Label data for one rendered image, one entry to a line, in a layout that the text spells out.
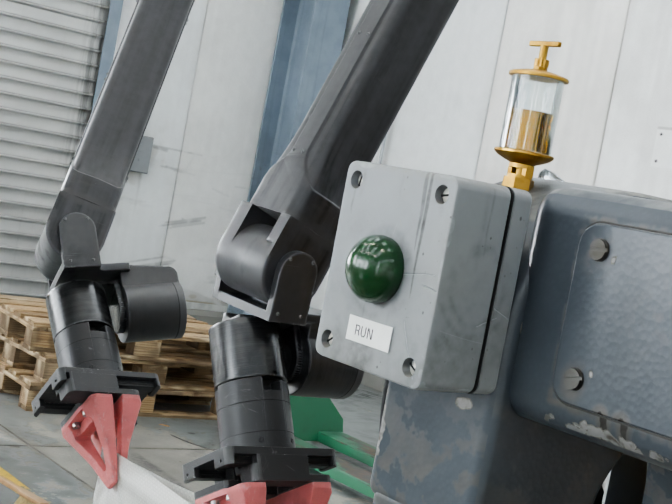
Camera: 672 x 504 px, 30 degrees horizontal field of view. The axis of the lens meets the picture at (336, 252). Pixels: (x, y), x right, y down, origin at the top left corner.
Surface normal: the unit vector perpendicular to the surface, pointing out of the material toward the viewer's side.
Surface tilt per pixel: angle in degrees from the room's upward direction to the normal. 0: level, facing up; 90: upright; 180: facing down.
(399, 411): 90
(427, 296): 90
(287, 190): 69
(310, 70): 90
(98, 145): 58
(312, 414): 75
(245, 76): 90
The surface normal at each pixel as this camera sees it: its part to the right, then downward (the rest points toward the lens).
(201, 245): 0.59, 0.15
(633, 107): -0.79, -0.11
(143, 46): 0.32, -0.39
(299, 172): -0.64, -0.44
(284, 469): 0.62, -0.36
